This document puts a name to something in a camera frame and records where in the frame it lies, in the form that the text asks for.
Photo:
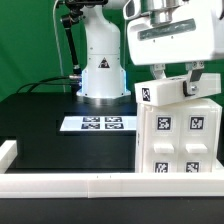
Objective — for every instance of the flat white tag board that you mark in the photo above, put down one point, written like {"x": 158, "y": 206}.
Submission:
{"x": 98, "y": 123}

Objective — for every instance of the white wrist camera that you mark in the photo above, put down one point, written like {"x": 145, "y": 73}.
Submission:
{"x": 134, "y": 9}

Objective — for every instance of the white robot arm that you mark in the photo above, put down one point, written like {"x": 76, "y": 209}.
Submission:
{"x": 103, "y": 78}

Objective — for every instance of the small white tagged box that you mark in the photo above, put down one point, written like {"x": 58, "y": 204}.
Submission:
{"x": 171, "y": 90}

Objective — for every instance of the white cabinet body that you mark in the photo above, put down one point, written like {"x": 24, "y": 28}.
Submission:
{"x": 179, "y": 108}

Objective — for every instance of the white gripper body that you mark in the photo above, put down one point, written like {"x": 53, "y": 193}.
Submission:
{"x": 195, "y": 33}

